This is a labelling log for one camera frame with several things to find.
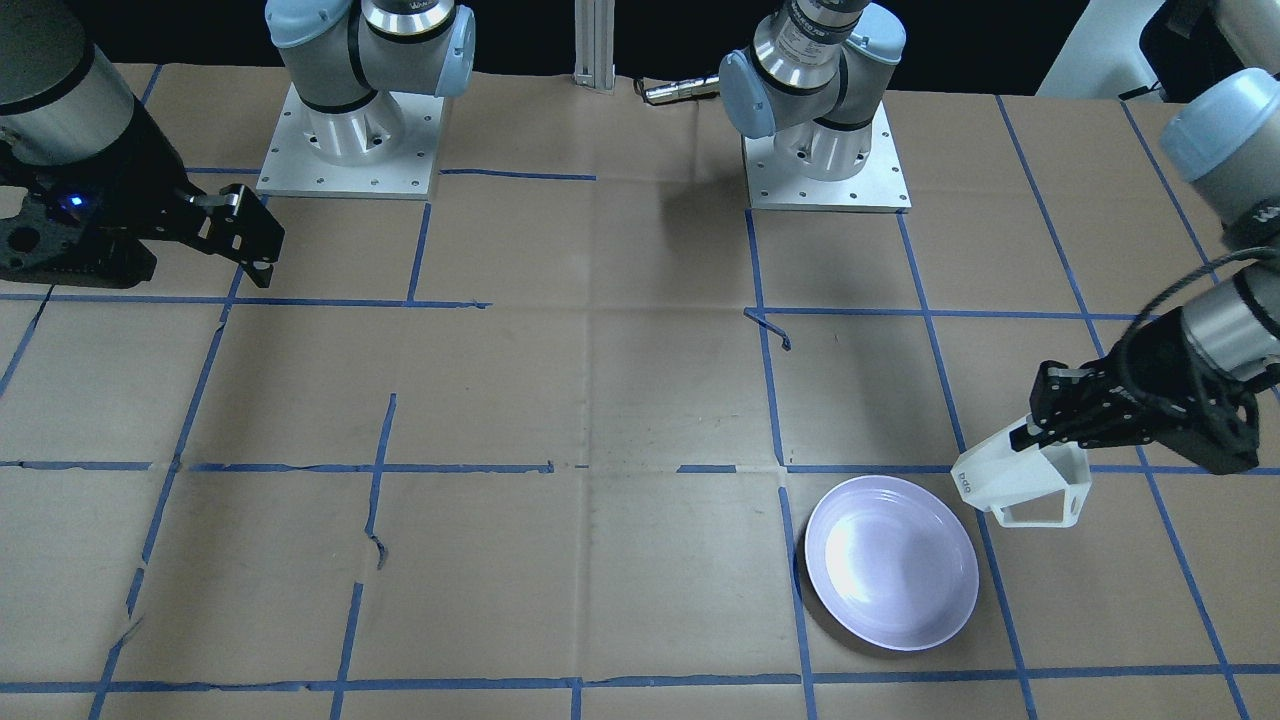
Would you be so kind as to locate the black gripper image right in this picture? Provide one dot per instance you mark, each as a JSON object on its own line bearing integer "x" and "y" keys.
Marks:
{"x": 1150, "y": 385}

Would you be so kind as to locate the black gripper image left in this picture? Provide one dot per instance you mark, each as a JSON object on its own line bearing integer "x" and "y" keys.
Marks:
{"x": 143, "y": 178}

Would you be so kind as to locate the white angular cup with handle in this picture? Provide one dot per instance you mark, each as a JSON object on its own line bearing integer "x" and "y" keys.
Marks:
{"x": 1025, "y": 477}

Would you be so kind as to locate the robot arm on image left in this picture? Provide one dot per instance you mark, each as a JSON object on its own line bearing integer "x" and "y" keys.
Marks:
{"x": 103, "y": 312}

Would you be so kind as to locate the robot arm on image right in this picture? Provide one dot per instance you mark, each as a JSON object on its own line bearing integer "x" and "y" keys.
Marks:
{"x": 830, "y": 62}

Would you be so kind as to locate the lavender round plate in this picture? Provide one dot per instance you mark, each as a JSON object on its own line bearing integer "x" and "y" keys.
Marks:
{"x": 891, "y": 563}

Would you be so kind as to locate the metal base plate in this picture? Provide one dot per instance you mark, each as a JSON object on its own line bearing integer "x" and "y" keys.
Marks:
{"x": 815, "y": 168}
{"x": 388, "y": 149}

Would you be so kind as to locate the aluminium extrusion post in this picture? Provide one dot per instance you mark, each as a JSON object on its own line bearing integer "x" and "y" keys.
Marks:
{"x": 593, "y": 45}

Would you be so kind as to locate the silver cable connector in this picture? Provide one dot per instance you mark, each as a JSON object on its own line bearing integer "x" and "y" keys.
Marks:
{"x": 686, "y": 90}

